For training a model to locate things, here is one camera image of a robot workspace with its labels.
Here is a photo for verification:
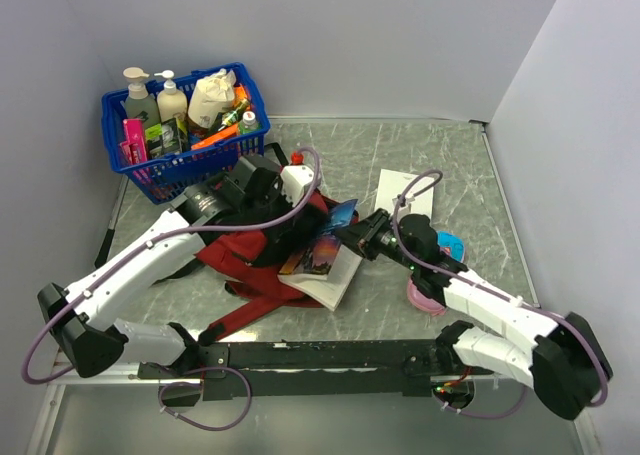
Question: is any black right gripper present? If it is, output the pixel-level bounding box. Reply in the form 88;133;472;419
332;207;419;271

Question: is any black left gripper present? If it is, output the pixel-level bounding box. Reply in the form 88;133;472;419
242;180;304;243

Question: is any red backpack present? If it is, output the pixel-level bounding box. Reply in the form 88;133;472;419
94;143;334;345

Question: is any Jane Eyre book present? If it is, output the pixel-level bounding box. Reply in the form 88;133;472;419
277;198;364;312

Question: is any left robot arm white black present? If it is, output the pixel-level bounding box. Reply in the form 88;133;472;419
37;155;316;378

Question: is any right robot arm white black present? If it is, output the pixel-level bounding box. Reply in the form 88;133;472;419
335;209;613;420

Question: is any beige cloth bag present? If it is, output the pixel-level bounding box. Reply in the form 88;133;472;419
187;69;236;131

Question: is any pink pencil case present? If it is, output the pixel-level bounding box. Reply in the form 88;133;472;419
405;230;467;317

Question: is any white book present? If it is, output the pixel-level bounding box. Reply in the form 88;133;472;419
373;168;437;219

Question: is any green glass bottle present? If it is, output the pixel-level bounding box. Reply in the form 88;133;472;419
221;98;251;128

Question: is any blue plastic basket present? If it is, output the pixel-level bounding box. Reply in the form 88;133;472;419
101;62;272;205

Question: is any dark green box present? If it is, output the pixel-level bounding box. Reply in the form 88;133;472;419
145;118;190;159

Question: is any cream pump bottle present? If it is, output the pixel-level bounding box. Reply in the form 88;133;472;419
154;70;188;122

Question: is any pink box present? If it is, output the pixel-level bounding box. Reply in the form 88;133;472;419
120;118;148;165

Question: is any grey-green pump bottle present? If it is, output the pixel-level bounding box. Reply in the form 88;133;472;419
123;67;161;129

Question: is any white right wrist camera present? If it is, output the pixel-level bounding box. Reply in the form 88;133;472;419
393;194;414;213

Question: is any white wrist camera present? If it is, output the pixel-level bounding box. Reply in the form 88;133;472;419
280;165;315;205
393;194;414;213

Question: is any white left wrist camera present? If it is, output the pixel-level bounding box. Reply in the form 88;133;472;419
280;165;315;205

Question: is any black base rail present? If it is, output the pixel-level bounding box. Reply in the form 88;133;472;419
137;339;496;404

